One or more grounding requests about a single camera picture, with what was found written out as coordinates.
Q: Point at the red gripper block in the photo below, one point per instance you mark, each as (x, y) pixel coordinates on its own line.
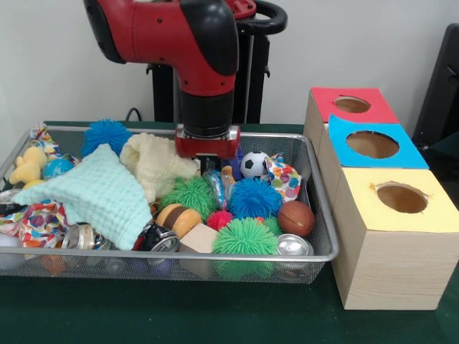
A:
(208, 147)

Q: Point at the crushed clear plastic bottle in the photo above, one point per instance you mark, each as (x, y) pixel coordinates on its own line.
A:
(218, 186)

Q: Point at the cream knit cloth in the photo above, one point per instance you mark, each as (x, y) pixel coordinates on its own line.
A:
(154, 168)

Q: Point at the blue spiky rubber ball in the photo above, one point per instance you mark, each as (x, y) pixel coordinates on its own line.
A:
(254, 199)
(104, 134)

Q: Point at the mint green knit cloth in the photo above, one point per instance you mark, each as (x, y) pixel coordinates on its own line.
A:
(100, 193)

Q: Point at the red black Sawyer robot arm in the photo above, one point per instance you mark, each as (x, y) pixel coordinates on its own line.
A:
(161, 36)

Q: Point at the shallow clear mesh bin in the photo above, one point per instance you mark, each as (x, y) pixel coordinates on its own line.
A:
(107, 267)

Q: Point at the wooden box with three holes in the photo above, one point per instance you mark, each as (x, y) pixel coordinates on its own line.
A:
(387, 272)

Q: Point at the green spiky rubber ball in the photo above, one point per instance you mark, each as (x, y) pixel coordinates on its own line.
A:
(245, 238)
(188, 195)

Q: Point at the small black white soccer ball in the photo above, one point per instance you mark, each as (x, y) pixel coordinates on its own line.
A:
(254, 165)

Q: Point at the toy burger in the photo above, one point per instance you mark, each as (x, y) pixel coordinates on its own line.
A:
(177, 218)

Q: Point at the large plain wooden block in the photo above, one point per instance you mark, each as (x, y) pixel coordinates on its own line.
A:
(197, 238)

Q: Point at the colourful dotted cloth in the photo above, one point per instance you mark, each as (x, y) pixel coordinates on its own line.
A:
(288, 182)

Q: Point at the small brown football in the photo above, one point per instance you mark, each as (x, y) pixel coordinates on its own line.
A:
(297, 218)

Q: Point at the plain silver can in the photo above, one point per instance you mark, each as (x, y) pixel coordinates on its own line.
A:
(294, 245)

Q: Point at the dark green tablecloth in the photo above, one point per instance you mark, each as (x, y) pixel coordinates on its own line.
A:
(179, 315)
(446, 168)

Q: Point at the black upright panel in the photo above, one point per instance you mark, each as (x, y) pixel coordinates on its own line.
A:
(443, 89)

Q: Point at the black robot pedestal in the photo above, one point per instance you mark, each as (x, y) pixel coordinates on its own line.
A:
(258, 79)

